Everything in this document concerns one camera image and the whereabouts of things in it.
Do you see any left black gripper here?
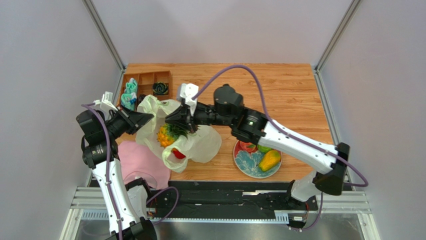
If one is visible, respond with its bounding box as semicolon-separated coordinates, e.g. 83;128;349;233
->
102;104;153;140

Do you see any fake pineapple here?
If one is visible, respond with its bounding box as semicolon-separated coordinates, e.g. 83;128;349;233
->
157;123;189;148

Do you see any avocado print plastic bag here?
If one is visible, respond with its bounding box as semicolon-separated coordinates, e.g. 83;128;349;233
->
135;95;222;173

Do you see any fake peach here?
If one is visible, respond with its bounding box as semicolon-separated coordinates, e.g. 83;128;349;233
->
239;141;257;153

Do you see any green custard apple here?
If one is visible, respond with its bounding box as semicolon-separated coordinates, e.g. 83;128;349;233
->
257;145;273;154

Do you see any fake papaya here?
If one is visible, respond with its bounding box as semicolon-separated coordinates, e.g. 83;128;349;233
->
258;150;282;172

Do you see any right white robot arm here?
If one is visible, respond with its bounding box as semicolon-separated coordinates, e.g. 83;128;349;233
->
165;83;349;202

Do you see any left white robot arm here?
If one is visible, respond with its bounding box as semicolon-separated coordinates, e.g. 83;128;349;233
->
76;103;158;240

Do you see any fake red apple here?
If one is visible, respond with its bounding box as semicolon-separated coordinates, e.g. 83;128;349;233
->
171;148;186;160

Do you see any black rolled sock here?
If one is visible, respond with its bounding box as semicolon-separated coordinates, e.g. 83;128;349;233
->
136;94;146;106

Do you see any teal rolled sock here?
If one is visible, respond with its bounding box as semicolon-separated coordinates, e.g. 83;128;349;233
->
124;77;138;94
120;92;137;111

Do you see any dark rolled sock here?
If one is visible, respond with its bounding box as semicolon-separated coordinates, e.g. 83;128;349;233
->
152;82;169;96

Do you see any wooden divider tray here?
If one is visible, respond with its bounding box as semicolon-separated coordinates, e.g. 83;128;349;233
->
117;70;173;105

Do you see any pink folded cloth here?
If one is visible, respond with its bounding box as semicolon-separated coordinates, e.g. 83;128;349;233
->
118;141;171;190

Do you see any red teal floral plate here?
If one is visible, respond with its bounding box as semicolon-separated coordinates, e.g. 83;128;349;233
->
233;140;283;179

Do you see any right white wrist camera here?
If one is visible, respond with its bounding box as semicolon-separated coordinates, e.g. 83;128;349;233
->
176;83;199;116

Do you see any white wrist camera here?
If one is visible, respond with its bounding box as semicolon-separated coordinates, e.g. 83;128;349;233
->
92;91;118;119
176;83;199;116

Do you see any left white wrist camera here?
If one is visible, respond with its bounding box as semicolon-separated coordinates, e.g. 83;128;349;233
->
92;91;118;119

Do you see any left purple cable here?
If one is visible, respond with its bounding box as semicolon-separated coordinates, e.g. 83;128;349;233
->
81;103;124;240

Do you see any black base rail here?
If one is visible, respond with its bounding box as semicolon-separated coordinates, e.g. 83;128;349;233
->
147;180;319;220

